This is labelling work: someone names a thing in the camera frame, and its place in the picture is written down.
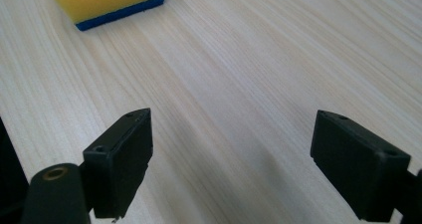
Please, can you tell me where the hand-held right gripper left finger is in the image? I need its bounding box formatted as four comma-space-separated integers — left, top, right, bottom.
82, 108, 154, 220

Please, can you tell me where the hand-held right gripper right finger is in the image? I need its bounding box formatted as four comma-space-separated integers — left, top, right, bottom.
310, 110, 412, 224

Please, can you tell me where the yellow and blue sponge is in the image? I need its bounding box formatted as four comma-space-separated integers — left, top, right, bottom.
47, 0, 165, 32

